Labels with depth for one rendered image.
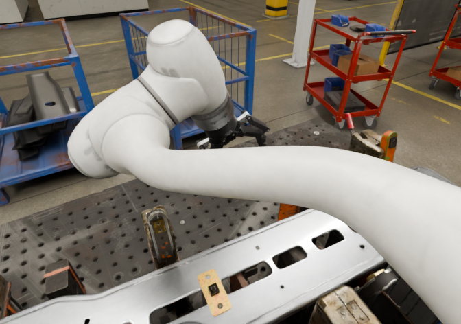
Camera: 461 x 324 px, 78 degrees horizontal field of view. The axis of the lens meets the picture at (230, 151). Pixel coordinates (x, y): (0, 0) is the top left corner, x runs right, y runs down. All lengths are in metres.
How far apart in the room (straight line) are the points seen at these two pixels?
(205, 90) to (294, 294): 0.40
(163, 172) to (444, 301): 0.28
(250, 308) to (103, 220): 0.74
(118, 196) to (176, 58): 0.88
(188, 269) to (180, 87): 0.36
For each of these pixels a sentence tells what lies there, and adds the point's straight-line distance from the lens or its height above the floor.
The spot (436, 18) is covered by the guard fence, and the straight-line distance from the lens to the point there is 5.88.
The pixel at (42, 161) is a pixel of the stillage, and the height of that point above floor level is 0.17.
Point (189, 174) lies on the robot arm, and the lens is 0.33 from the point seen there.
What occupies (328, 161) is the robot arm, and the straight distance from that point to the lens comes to 0.27.
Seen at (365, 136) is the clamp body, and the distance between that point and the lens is 0.94.
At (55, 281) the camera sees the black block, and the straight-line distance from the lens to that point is 0.71.
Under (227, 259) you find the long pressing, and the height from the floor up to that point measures 1.00.
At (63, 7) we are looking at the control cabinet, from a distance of 8.15.
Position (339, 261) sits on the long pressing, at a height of 1.00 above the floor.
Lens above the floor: 1.53
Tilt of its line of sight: 37 degrees down
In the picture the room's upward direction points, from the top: straight up
